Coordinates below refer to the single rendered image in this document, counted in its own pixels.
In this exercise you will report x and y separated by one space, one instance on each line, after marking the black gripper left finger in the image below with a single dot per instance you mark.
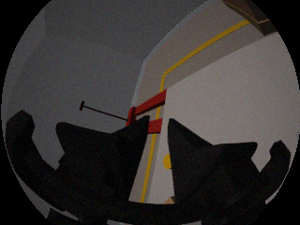
121 151

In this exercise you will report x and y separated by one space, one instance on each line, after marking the yellow cylinder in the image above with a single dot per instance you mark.
167 163

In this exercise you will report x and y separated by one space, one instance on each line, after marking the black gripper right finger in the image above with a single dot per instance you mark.
194 160

